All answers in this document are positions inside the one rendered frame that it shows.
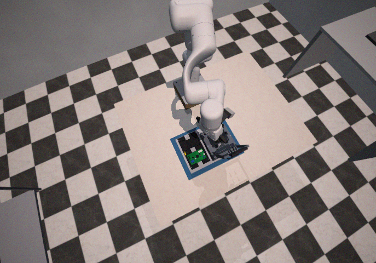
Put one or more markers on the green circuit board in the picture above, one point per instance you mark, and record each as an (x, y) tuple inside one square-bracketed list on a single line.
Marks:
[(196, 156)]

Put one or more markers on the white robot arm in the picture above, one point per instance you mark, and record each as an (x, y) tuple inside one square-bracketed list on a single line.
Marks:
[(194, 18)]

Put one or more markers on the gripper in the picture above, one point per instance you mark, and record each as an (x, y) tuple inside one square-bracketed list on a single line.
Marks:
[(214, 135)]

